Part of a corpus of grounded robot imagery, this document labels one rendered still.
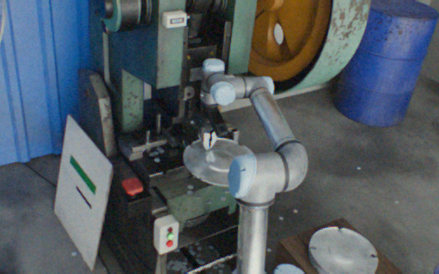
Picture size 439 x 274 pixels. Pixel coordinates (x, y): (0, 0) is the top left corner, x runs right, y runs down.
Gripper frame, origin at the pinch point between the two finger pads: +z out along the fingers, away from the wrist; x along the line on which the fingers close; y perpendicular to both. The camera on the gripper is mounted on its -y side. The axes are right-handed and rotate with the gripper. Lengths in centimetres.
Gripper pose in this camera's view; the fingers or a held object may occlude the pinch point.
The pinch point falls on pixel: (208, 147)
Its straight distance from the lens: 186.9
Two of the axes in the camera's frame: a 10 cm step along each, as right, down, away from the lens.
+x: -8.3, 2.3, -5.1
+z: -1.0, 8.4, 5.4
